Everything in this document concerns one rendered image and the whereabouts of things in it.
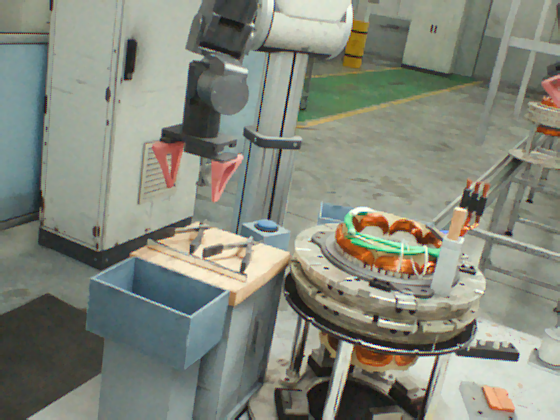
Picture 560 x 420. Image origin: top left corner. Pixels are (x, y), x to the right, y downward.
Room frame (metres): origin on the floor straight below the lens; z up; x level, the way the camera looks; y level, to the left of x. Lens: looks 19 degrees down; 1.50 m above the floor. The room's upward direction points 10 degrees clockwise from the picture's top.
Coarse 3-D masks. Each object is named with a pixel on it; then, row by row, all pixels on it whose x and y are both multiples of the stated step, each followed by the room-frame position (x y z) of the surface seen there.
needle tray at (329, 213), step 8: (320, 208) 1.33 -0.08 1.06; (328, 208) 1.37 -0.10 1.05; (336, 208) 1.37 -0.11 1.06; (344, 208) 1.37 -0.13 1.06; (352, 208) 1.37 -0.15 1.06; (320, 216) 1.28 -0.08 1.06; (328, 216) 1.37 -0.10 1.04; (336, 216) 1.37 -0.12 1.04; (344, 216) 1.37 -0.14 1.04; (320, 224) 1.27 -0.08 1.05; (432, 224) 1.36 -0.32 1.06
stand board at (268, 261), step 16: (192, 224) 1.10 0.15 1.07; (176, 240) 1.02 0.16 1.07; (208, 240) 1.05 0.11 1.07; (224, 240) 1.06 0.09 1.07; (240, 240) 1.07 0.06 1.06; (144, 256) 0.94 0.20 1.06; (160, 256) 0.95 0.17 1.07; (224, 256) 0.99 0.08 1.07; (256, 256) 1.01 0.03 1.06; (272, 256) 1.03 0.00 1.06; (288, 256) 1.04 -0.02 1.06; (192, 272) 0.91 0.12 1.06; (208, 272) 0.92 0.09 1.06; (256, 272) 0.95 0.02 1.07; (272, 272) 0.99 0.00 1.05; (224, 288) 0.88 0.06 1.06; (240, 288) 0.89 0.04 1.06; (256, 288) 0.94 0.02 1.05
